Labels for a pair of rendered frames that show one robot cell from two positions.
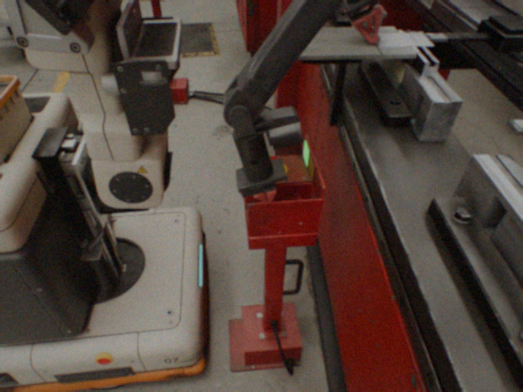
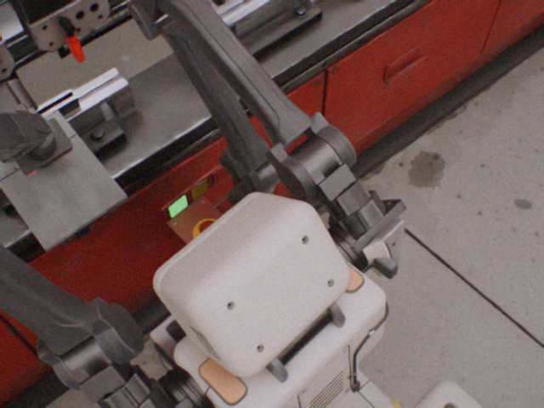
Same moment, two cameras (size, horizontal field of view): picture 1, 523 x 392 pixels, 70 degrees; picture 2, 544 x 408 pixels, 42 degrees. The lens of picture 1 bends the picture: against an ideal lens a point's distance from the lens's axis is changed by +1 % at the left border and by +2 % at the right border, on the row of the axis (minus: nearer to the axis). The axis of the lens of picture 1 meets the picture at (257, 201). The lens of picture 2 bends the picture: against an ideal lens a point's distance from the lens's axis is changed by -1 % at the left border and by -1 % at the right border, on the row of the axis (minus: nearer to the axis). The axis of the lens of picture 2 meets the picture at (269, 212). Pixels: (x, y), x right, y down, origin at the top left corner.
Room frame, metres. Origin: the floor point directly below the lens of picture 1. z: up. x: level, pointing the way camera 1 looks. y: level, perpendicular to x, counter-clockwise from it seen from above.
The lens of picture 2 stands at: (1.00, 0.61, 2.15)
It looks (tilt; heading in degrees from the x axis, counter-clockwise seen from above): 61 degrees down; 234
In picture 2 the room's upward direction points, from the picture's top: 1 degrees counter-clockwise
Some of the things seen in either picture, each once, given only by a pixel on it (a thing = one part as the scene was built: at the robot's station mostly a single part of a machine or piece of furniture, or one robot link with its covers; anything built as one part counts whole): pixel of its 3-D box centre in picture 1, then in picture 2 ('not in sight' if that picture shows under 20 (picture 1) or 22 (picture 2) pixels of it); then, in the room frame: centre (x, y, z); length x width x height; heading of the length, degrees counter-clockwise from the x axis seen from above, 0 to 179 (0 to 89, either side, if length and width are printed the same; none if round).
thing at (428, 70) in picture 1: (415, 51); (33, 121); (0.88, -0.37, 0.99); 0.20 x 0.03 x 0.03; 1
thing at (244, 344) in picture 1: (262, 334); not in sight; (0.65, -0.02, 0.06); 0.25 x 0.20 x 0.12; 95
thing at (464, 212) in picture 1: (462, 214); not in sight; (0.41, -0.32, 0.91); 0.03 x 0.03 x 0.02
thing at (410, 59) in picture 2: not in sight; (405, 63); (-0.11, -0.23, 0.59); 0.15 x 0.02 x 0.07; 1
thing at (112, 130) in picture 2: (381, 90); (60, 164); (0.88, -0.31, 0.89); 0.30 x 0.05 x 0.03; 1
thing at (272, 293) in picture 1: (274, 280); not in sight; (0.65, -0.05, 0.39); 0.05 x 0.05 x 0.54; 5
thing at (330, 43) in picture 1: (349, 42); (52, 177); (0.92, -0.22, 1.00); 0.26 x 0.18 x 0.01; 91
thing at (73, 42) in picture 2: not in sight; (71, 39); (0.76, -0.31, 1.20); 0.04 x 0.02 x 0.10; 91
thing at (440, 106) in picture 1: (409, 80); (49, 135); (0.86, -0.37, 0.92); 0.39 x 0.06 x 0.10; 1
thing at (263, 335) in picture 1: (271, 324); not in sight; (0.65, -0.05, 0.13); 0.10 x 0.10 x 0.01; 5
